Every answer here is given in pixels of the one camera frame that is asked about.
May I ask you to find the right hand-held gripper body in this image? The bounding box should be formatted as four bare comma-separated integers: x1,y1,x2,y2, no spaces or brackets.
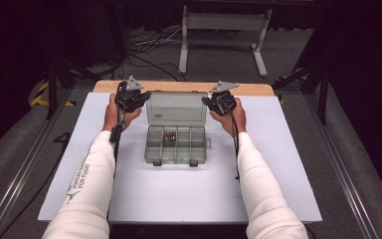
208,80,241,117

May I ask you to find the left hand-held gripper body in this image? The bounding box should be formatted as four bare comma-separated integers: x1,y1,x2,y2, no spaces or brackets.
114,75,148,114

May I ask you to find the grey transparent plastic storage box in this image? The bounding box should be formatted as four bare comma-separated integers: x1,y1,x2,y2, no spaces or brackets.
143,89,212,167

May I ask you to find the person's right hand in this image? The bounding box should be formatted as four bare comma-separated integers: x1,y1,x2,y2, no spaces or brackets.
209,98,248,137

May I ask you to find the person's left hand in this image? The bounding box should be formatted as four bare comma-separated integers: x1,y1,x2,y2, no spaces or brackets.
102,94,143,133

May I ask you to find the wooden table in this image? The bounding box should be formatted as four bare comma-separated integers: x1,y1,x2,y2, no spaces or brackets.
93,80,276,98

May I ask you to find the white metal stand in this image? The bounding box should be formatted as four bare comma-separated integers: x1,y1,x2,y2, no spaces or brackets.
178,4,274,78

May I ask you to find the black tripod stand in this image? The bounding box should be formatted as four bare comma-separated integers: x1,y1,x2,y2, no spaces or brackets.
44,56,97,120
272,61,329,125

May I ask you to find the yellow black floor tape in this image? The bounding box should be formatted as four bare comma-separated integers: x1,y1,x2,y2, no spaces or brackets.
29,81,78,108

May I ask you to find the white board sheet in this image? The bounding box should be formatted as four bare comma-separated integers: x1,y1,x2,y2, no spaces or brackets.
38,92,322,224

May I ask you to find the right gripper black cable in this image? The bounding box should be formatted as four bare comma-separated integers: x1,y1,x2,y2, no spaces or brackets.
220,99,242,182

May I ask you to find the bundle of floor cables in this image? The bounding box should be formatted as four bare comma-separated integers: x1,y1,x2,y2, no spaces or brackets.
125,26,187,83

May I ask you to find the aluminium floor rail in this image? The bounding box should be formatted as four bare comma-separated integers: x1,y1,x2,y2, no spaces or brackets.
0,88,76,239
304,93,379,239

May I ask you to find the thin black floor cable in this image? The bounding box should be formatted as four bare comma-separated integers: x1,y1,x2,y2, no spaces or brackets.
0,132,73,239

